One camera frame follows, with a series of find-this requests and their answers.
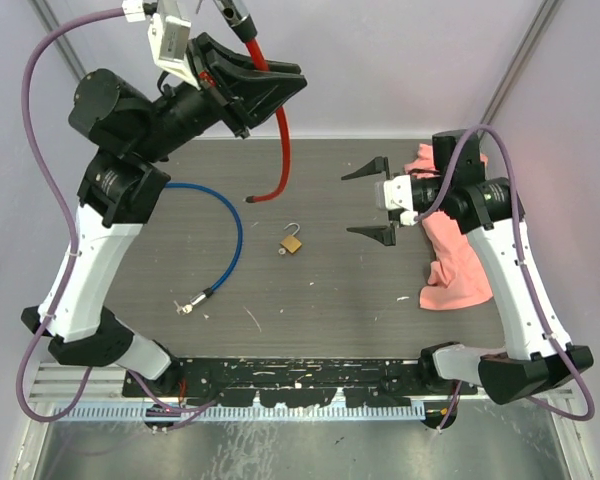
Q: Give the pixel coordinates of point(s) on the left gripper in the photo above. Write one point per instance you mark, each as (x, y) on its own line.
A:
(242, 97)

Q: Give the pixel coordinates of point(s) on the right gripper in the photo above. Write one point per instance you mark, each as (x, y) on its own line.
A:
(382, 234)

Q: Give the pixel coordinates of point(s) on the red cable lock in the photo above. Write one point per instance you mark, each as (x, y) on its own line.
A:
(237, 16)

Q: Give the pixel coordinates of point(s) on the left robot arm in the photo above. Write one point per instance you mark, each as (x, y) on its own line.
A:
(122, 184)

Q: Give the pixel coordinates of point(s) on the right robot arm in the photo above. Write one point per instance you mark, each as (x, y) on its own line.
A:
(538, 354)

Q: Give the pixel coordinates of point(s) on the blue lock keys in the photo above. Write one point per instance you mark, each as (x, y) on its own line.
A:
(183, 309)

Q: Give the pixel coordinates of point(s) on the brass padlock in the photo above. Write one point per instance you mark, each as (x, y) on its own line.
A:
(290, 244)

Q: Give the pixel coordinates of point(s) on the pink cloth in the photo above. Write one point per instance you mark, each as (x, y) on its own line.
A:
(457, 279)

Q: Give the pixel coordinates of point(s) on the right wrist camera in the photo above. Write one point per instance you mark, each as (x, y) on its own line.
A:
(396, 197)

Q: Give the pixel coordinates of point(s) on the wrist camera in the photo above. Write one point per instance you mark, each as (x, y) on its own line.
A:
(396, 197)
(168, 36)

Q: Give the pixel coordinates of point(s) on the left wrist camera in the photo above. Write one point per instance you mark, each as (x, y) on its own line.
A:
(168, 36)

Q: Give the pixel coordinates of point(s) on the blue cable lock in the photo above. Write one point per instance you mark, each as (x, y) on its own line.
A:
(213, 238)

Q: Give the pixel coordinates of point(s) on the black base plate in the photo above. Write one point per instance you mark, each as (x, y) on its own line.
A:
(294, 383)

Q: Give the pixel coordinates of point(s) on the slotted cable duct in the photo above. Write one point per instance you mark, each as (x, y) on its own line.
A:
(336, 411)

